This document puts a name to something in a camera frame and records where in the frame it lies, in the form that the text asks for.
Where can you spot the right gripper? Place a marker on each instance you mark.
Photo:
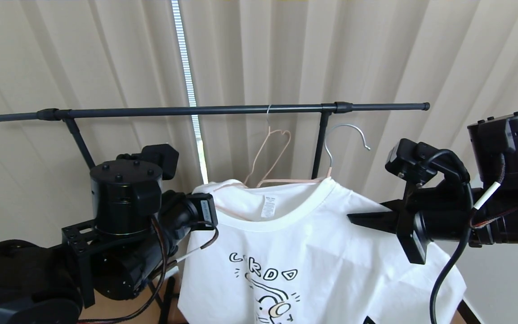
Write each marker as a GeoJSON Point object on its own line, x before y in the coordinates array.
{"type": "Point", "coordinates": [443, 227]}

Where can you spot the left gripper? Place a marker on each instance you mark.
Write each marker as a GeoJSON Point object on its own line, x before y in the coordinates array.
{"type": "Point", "coordinates": [187, 211]}

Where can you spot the white printed T-shirt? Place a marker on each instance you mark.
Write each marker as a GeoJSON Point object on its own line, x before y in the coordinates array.
{"type": "Point", "coordinates": [331, 252]}

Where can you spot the pink clothes hanger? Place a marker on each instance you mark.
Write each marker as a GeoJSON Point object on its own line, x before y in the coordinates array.
{"type": "Point", "coordinates": [295, 181]}
{"type": "Point", "coordinates": [268, 135]}

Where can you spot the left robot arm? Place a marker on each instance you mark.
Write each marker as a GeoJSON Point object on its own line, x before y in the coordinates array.
{"type": "Point", "coordinates": [124, 198]}

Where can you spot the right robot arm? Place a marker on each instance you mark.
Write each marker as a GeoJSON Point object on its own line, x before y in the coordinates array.
{"type": "Point", "coordinates": [511, 144]}

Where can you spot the black clothes rack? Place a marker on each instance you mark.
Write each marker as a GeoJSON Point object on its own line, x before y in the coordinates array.
{"type": "Point", "coordinates": [151, 111]}

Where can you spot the beige curtain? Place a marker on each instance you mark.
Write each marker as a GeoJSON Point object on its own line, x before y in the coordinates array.
{"type": "Point", "coordinates": [83, 54]}

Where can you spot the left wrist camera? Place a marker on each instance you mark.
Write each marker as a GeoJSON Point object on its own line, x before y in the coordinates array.
{"type": "Point", "coordinates": [160, 159]}

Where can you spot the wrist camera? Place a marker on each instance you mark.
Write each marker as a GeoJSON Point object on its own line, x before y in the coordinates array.
{"type": "Point", "coordinates": [407, 159]}
{"type": "Point", "coordinates": [160, 159]}

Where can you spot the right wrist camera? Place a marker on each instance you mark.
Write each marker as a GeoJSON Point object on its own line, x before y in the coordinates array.
{"type": "Point", "coordinates": [407, 159]}

